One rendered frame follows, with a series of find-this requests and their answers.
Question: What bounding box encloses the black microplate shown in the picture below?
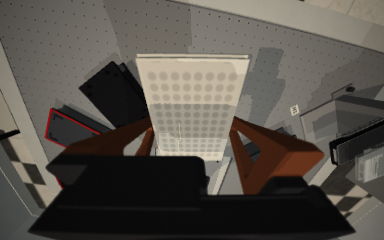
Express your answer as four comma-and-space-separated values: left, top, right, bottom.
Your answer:
329, 120, 384, 166

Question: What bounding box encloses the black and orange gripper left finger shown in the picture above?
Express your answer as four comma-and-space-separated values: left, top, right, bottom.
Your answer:
60, 116, 155, 156

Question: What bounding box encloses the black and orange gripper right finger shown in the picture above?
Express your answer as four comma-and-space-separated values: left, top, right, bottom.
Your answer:
229, 116, 324, 194

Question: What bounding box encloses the white microplate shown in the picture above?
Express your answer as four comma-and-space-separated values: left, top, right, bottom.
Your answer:
135, 53, 250, 160

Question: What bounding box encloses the grey shelf rack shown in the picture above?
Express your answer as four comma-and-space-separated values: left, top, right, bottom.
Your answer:
299, 95, 384, 143

